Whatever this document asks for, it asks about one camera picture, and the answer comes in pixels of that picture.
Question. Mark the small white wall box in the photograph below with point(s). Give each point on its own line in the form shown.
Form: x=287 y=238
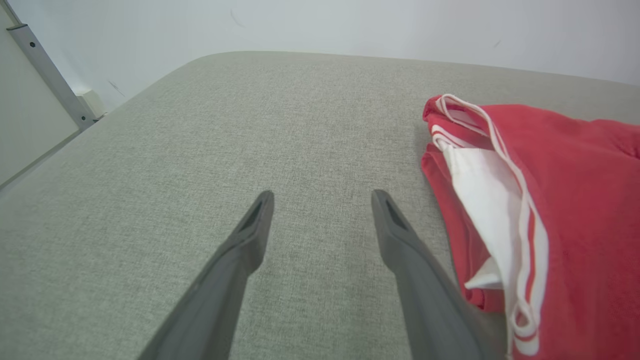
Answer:
x=92 y=102

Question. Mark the grey fabric sofa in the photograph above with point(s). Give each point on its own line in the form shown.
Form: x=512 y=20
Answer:
x=200 y=150

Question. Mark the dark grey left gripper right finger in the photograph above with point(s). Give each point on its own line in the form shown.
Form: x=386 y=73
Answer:
x=425 y=300

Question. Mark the white wall panel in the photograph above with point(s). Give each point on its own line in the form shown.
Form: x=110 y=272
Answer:
x=25 y=110

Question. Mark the grey metal post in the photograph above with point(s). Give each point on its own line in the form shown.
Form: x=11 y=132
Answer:
x=50 y=75

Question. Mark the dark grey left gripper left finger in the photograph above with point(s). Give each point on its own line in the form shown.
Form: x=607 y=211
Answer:
x=215 y=290

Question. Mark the red and white jersey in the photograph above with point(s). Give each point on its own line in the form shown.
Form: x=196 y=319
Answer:
x=585 y=210

